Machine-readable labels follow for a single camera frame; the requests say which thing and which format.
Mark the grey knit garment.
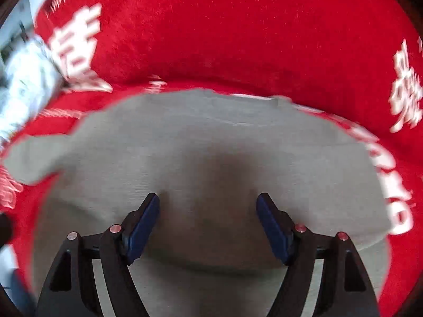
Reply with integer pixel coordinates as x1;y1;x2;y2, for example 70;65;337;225
2;87;392;317

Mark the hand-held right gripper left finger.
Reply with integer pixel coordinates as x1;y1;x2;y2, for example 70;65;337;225
35;193;161;317

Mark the person's blue jeans leg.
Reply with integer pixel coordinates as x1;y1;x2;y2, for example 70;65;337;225
0;267;35;317

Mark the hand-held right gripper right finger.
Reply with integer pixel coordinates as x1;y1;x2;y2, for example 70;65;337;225
256;192;380;317

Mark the white patterned cloth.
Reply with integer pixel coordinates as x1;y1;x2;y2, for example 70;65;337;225
0;36;67;142

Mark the red printed sofa cover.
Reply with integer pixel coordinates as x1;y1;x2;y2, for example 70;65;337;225
0;0;423;317

